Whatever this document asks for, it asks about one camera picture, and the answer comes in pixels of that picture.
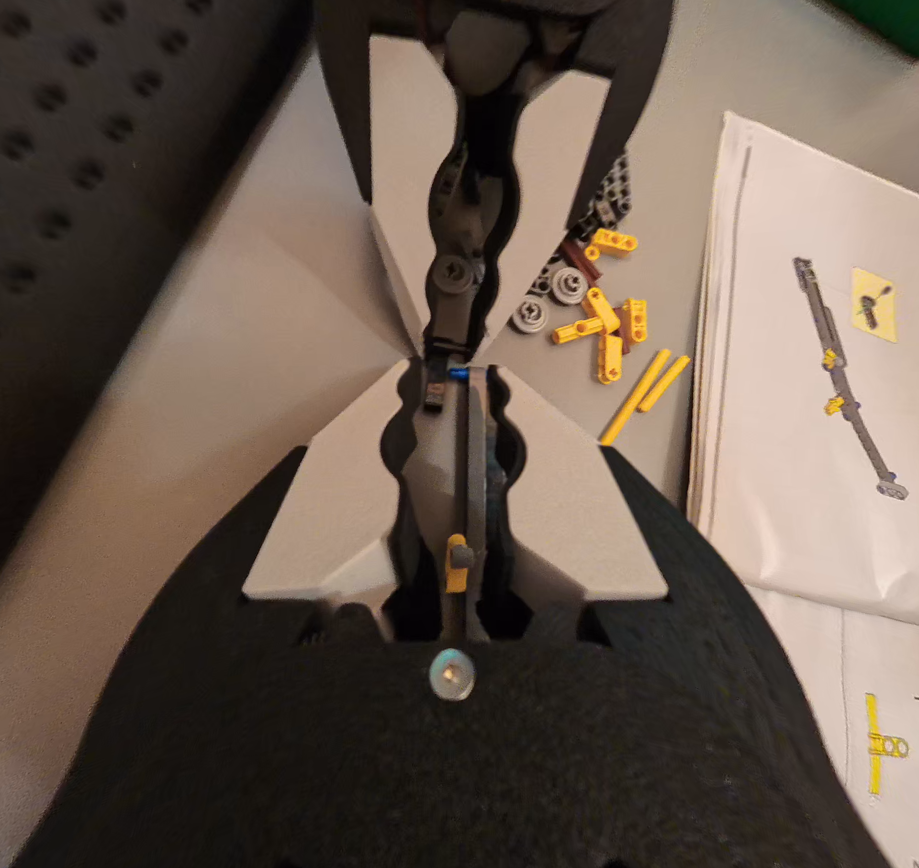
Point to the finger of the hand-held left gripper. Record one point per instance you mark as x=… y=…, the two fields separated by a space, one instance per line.
x=553 y=164
x=402 y=164

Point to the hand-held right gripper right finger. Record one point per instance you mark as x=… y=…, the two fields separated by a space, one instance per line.
x=581 y=523

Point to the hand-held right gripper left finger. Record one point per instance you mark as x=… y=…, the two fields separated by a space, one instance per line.
x=323 y=523

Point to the pile of black grey lego pieces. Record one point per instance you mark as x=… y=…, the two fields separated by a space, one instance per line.
x=610 y=196

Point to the grey lego beam assembly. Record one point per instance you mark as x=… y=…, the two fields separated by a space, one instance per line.
x=475 y=466

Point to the dark grey lego liftarm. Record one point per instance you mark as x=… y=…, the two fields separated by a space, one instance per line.
x=454 y=275

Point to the white lego instruction booklet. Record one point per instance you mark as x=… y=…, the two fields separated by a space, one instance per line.
x=790 y=415

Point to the brown lego piece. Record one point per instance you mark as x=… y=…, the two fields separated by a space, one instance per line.
x=580 y=259

